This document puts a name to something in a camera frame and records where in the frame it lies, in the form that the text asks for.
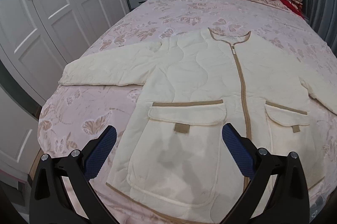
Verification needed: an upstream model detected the cream quilted zip jacket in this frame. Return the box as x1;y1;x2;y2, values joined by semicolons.
59;28;336;223

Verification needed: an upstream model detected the white wardrobe with black handles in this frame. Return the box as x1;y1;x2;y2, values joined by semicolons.
0;0;137;183

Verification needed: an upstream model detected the pink floral bed cover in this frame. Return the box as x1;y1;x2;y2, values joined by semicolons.
38;0;336;223

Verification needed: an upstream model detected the dark blue nightstand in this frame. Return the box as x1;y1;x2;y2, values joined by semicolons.
127;0;147;12

